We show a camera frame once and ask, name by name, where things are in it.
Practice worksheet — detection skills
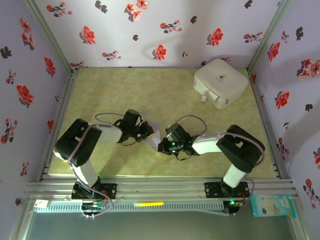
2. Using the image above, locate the lavender paper sheet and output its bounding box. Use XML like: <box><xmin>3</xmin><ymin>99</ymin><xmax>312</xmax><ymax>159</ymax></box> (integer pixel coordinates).
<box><xmin>142</xmin><ymin>121</ymin><xmax>167</xmax><ymax>155</ymax></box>

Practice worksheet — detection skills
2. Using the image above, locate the yellow label strip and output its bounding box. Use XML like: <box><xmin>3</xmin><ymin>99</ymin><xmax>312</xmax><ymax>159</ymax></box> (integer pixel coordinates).
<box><xmin>134</xmin><ymin>201</ymin><xmax>165</xmax><ymax>207</ymax></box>

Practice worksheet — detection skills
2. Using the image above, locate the white plastic storage box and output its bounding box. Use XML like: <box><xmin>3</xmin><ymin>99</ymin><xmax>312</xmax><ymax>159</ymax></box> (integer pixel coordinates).
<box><xmin>192</xmin><ymin>58</ymin><xmax>250</xmax><ymax>110</ymax></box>

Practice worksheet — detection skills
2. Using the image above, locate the blue wet wipes packet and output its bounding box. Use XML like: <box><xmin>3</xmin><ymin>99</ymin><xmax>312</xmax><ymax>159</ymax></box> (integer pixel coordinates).
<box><xmin>250</xmin><ymin>194</ymin><xmax>297</xmax><ymax>219</ymax></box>

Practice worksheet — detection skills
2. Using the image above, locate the white box with red mark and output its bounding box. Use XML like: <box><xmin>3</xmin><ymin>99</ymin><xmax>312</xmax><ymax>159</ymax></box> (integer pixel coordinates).
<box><xmin>34</xmin><ymin>199</ymin><xmax>50</xmax><ymax>210</ymax></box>

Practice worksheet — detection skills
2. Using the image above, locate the grey right arm cable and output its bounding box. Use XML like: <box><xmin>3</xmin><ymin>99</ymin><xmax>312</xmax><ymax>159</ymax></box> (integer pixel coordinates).
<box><xmin>173</xmin><ymin>114</ymin><xmax>266</xmax><ymax>217</ymax></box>

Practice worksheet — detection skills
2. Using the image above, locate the long grooved aluminium rail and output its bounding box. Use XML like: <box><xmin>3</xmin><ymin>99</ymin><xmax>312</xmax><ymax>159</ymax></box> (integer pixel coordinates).
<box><xmin>24</xmin><ymin>176</ymin><xmax>300</xmax><ymax>201</ymax></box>

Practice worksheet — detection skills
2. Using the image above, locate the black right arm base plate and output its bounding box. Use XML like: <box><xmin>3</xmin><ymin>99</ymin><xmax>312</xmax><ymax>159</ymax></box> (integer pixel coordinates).
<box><xmin>204</xmin><ymin>181</ymin><xmax>251</xmax><ymax>199</ymax></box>

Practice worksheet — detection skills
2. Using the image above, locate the grey slotted cable duct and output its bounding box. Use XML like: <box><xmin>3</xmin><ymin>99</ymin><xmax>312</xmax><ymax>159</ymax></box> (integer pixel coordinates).
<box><xmin>33</xmin><ymin>201</ymin><xmax>225</xmax><ymax>214</ymax></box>

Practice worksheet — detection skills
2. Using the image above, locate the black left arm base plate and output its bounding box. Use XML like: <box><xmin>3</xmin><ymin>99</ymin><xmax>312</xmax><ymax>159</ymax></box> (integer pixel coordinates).
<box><xmin>71</xmin><ymin>183</ymin><xmax>118</xmax><ymax>200</ymax></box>

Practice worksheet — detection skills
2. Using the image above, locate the black electronics board with wires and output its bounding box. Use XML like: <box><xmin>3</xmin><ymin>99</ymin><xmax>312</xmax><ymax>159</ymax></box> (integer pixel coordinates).
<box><xmin>227</xmin><ymin>199</ymin><xmax>245</xmax><ymax>209</ymax></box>
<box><xmin>81</xmin><ymin>201</ymin><xmax>105</xmax><ymax>211</ymax></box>

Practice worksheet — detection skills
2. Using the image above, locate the aluminium table edge rail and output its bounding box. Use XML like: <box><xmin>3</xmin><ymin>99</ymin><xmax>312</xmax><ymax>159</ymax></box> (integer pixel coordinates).
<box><xmin>36</xmin><ymin>69</ymin><xmax>80</xmax><ymax>182</ymax></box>
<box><xmin>246</xmin><ymin>68</ymin><xmax>293</xmax><ymax>181</ymax></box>

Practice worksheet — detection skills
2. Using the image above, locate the aluminium corner post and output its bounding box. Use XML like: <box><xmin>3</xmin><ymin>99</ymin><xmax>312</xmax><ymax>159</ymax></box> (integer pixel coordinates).
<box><xmin>246</xmin><ymin>0</ymin><xmax>292</xmax><ymax>73</ymax></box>
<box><xmin>23</xmin><ymin>0</ymin><xmax>78</xmax><ymax>76</ymax></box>

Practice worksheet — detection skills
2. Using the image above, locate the aluminium frame leg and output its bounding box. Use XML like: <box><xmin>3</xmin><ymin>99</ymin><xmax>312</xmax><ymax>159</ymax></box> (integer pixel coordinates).
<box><xmin>8</xmin><ymin>198</ymin><xmax>35</xmax><ymax>240</ymax></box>
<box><xmin>289</xmin><ymin>197</ymin><xmax>311</xmax><ymax>240</ymax></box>

